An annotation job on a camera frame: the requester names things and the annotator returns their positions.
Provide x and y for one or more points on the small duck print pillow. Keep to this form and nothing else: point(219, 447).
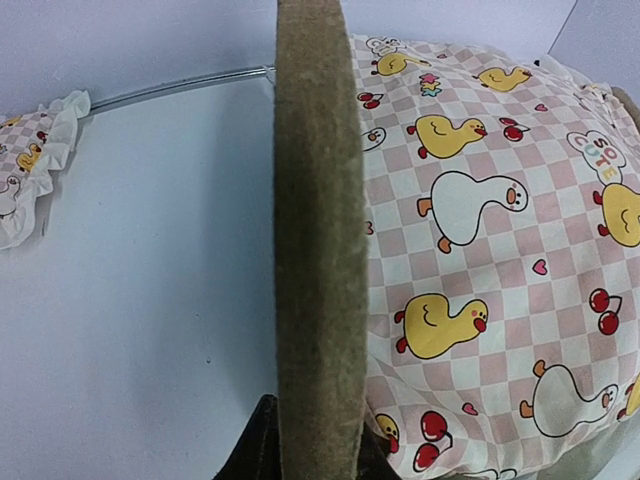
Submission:
point(33, 146)

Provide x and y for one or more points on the duck print bed cushion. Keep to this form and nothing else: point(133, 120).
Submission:
point(502, 215)

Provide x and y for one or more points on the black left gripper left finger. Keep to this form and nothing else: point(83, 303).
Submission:
point(256, 455)

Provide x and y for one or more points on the wooden pet bed frame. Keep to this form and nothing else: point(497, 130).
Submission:
point(320, 246)

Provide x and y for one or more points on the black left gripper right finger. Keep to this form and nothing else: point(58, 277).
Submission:
point(373, 455)

